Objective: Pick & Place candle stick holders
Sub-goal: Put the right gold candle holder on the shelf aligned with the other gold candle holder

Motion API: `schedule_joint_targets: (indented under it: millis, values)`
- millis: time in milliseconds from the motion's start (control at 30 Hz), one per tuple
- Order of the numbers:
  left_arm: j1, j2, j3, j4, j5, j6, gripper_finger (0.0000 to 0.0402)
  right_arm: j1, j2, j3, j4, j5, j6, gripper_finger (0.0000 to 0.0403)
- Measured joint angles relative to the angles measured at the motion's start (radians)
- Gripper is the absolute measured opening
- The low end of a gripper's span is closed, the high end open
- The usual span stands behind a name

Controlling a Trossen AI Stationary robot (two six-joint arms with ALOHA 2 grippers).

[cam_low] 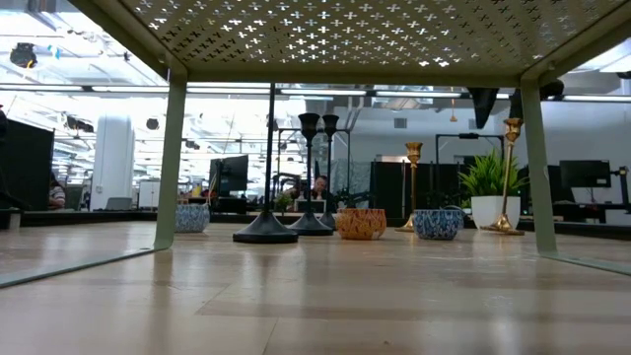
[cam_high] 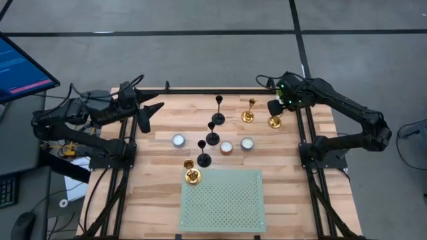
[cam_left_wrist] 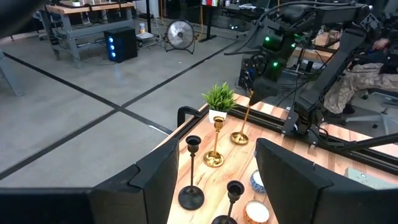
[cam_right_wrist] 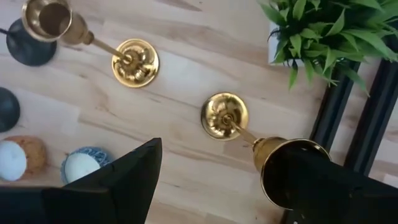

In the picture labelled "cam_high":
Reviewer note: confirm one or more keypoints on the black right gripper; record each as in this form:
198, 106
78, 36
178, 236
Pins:
293, 93

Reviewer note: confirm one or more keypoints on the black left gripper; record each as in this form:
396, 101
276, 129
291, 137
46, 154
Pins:
128, 100

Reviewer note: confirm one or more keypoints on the gold candlestick holder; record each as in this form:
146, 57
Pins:
193, 177
247, 116
274, 122

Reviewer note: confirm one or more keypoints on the black candlestick holder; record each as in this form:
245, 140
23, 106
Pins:
218, 119
212, 139
203, 160

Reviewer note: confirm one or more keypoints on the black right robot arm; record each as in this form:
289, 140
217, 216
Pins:
350, 110

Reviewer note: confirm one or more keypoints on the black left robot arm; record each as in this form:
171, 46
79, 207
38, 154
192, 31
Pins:
66, 136

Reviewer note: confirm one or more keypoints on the yellow clamp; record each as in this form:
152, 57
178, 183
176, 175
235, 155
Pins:
69, 151

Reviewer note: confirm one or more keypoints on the white paper sheet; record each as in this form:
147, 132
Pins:
75, 186

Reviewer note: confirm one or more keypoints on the black chair base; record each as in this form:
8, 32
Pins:
413, 131

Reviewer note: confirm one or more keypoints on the green perforated metal shelf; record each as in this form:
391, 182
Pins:
227, 203

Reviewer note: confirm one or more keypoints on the white tape roll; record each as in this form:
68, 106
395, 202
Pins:
61, 201

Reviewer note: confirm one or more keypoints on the monitor with blue screen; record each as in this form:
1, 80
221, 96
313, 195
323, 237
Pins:
20, 73

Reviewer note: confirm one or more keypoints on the dark grey desk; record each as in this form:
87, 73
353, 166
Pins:
20, 140

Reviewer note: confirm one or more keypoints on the black keyboard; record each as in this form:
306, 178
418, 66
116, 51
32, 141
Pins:
7, 191

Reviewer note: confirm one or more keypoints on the black computer mouse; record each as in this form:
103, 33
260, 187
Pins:
23, 226

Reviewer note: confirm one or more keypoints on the black aluminium table frame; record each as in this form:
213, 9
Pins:
217, 91

